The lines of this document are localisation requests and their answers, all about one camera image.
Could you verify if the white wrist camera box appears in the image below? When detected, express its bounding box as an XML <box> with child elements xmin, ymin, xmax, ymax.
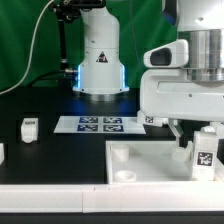
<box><xmin>143</xmin><ymin>39</ymin><xmax>189</xmax><ymax>68</ymax></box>

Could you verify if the white square table top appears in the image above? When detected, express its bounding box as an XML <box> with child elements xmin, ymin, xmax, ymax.
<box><xmin>105</xmin><ymin>139</ymin><xmax>224</xmax><ymax>185</ymax></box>

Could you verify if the white cable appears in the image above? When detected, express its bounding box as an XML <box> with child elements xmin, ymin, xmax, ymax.
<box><xmin>0</xmin><ymin>0</ymin><xmax>55</xmax><ymax>96</ymax></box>

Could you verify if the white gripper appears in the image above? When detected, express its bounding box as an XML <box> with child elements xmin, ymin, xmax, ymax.
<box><xmin>140</xmin><ymin>69</ymin><xmax>224</xmax><ymax>146</ymax></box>

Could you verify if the white L-shaped obstacle fence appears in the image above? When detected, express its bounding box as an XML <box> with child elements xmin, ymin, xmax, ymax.
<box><xmin>0</xmin><ymin>156</ymin><xmax>224</xmax><ymax>214</ymax></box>

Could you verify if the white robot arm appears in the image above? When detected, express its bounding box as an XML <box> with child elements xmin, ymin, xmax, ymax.
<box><xmin>73</xmin><ymin>0</ymin><xmax>224</xmax><ymax>142</ymax></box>

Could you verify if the white part at left edge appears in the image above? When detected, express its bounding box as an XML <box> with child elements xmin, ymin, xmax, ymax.
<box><xmin>0</xmin><ymin>143</ymin><xmax>5</xmax><ymax>165</ymax></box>

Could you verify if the white sheet with blue tags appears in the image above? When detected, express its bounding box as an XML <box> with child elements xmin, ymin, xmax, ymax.
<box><xmin>54</xmin><ymin>116</ymin><xmax>145</xmax><ymax>134</ymax></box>

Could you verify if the black camera stand pole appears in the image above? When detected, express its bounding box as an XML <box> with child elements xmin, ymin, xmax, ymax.
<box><xmin>49</xmin><ymin>0</ymin><xmax>80</xmax><ymax>70</ymax></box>

